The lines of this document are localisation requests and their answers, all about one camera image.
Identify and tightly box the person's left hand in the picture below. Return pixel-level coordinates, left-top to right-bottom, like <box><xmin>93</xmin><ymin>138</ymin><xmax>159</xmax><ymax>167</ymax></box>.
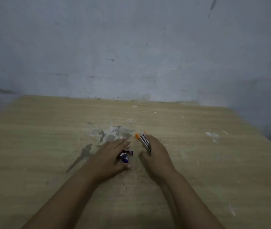
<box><xmin>84</xmin><ymin>138</ymin><xmax>131</xmax><ymax>183</ymax></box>

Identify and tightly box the person's left forearm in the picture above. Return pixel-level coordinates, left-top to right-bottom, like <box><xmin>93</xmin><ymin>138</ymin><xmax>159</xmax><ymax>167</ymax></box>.
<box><xmin>21</xmin><ymin>166</ymin><xmax>102</xmax><ymax>229</ymax></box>

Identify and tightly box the person's right forearm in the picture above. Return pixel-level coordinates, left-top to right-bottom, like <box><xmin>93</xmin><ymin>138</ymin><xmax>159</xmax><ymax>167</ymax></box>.
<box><xmin>155</xmin><ymin>173</ymin><xmax>226</xmax><ymax>229</ymax></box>

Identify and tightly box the person's right hand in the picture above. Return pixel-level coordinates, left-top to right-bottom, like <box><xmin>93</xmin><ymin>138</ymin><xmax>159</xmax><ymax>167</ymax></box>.
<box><xmin>139</xmin><ymin>135</ymin><xmax>180</xmax><ymax>182</ymax></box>

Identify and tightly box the orange and white stapler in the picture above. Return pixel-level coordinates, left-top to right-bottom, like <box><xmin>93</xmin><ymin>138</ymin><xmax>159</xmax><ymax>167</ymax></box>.
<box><xmin>135</xmin><ymin>132</ymin><xmax>152</xmax><ymax>155</ymax></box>

